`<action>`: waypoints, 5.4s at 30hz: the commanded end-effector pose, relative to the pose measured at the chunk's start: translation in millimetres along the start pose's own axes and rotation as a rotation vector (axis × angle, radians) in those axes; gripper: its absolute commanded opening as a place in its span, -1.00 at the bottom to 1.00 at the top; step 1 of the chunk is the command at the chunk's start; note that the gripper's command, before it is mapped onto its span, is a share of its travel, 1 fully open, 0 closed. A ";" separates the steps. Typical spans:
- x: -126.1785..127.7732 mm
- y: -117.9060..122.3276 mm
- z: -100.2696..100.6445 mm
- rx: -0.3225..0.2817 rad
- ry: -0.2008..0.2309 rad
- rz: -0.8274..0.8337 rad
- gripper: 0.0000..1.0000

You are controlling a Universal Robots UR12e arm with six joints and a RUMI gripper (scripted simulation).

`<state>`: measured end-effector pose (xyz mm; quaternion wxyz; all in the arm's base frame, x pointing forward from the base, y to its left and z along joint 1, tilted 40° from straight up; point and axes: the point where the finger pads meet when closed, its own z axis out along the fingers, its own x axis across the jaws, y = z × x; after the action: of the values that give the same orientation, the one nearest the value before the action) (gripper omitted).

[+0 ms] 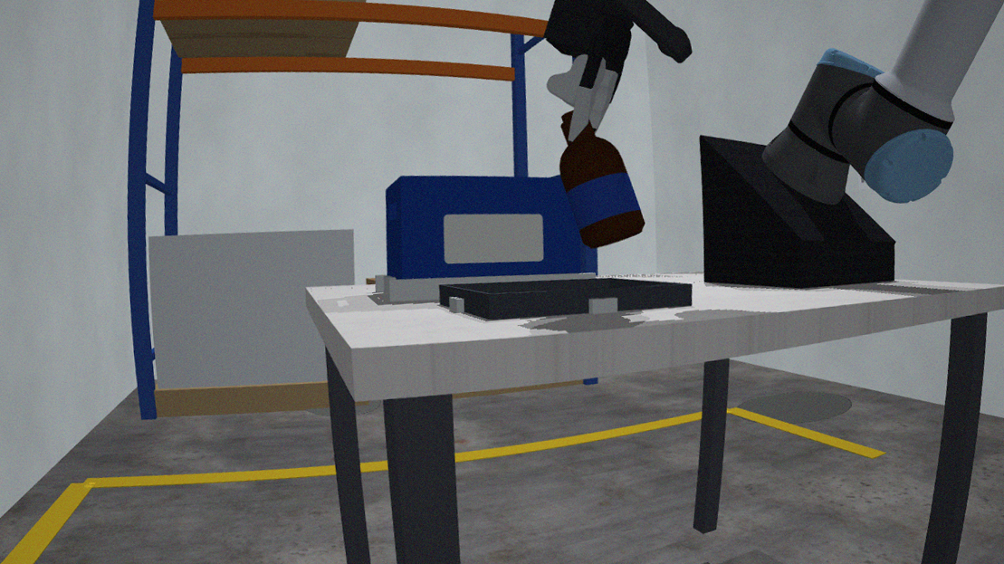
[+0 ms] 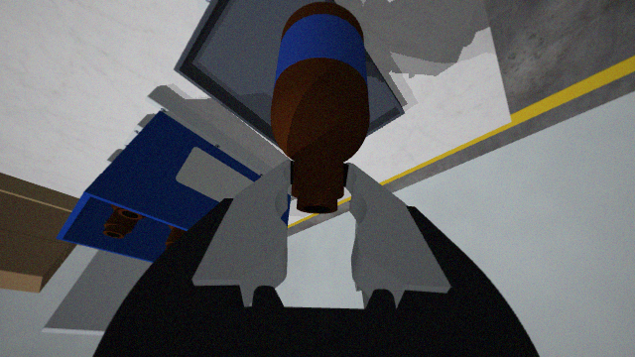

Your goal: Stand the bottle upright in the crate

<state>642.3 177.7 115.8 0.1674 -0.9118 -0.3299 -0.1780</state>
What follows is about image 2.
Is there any dark grey square tray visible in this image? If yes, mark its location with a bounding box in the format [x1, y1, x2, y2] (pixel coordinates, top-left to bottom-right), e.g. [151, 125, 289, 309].
[174, 0, 405, 148]

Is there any brown bottle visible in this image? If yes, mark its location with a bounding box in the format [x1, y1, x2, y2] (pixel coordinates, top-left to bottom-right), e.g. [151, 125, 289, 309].
[118, 207, 143, 220]
[165, 225, 187, 250]
[270, 2, 370, 214]
[103, 204, 139, 238]

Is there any dark blue box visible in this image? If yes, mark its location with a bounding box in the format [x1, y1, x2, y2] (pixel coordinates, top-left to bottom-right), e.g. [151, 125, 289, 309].
[80, 110, 261, 263]

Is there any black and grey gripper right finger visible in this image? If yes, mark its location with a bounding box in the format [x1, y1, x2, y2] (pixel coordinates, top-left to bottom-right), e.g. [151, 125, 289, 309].
[343, 163, 540, 357]

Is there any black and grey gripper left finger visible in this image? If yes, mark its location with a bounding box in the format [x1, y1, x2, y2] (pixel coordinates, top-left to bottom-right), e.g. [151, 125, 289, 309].
[92, 160, 294, 357]

